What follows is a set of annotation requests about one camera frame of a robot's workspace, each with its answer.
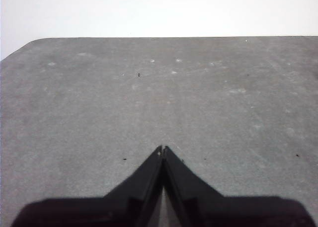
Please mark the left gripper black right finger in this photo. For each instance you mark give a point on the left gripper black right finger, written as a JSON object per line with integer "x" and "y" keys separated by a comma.
{"x": 223, "y": 212}

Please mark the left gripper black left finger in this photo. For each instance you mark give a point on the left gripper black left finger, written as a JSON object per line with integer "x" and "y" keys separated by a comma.
{"x": 111, "y": 212}

